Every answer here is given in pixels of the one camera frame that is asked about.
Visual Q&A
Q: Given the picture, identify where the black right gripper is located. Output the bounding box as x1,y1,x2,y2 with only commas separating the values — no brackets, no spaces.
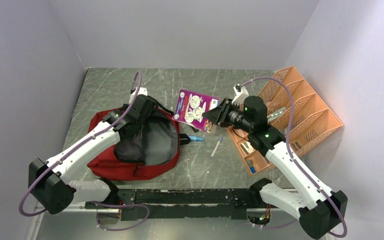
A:
202,97,254,133

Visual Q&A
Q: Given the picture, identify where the purple puzzle book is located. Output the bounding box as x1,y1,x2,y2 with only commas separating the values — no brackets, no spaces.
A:
172,89,221,133

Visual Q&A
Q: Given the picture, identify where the red student backpack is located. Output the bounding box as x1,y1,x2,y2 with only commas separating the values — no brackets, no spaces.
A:
87,94,191,181

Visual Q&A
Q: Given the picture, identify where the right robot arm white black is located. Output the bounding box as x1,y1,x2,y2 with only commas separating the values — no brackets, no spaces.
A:
202,96,348,240

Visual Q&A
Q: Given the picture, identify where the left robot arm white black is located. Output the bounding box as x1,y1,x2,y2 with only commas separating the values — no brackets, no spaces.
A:
28,94,158,215

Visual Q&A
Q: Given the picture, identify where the blue white marker pen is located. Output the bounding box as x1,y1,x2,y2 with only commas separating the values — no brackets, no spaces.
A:
210,136,223,158

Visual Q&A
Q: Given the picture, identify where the blue highlighter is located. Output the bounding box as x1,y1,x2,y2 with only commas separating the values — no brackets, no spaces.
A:
188,135,205,142

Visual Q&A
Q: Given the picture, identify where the white stapler in organizer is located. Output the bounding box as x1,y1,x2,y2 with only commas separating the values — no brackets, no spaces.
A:
240,141,254,155

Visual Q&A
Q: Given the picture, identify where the blue glue stick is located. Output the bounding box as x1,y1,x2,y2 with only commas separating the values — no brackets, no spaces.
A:
246,159,256,174

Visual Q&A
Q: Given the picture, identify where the white green ruler case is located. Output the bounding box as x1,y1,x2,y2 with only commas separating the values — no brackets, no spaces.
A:
267,107,287,122

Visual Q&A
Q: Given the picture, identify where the orange plastic desk organizer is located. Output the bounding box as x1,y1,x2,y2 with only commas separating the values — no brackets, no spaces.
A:
226,66,344,175

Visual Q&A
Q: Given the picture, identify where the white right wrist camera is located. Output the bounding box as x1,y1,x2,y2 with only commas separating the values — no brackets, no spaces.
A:
232,84,249,106

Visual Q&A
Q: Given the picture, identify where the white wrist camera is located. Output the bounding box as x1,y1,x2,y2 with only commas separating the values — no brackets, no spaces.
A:
128,87,148,104
232,84,249,106

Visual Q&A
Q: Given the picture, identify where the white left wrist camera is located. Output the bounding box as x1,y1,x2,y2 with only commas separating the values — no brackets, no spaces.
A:
128,87,148,104

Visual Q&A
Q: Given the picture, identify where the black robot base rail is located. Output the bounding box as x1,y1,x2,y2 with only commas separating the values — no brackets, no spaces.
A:
85,188,282,221

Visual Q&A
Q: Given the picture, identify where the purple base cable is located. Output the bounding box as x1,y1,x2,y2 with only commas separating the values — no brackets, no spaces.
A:
95,203,150,232

